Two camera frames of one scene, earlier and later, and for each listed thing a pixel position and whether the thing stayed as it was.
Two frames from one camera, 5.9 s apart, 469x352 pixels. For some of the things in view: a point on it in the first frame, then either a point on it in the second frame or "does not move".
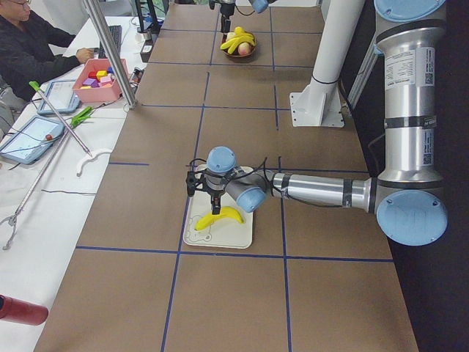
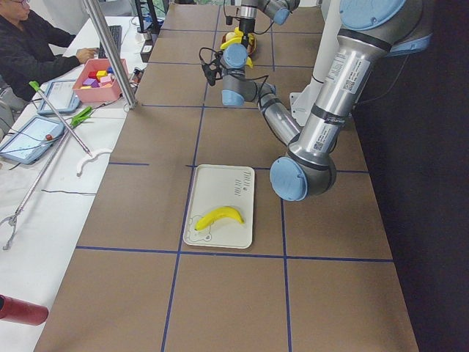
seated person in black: [26, 49] does not move
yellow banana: [226, 212] does not move
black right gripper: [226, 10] → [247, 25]
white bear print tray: [224, 233] does not move
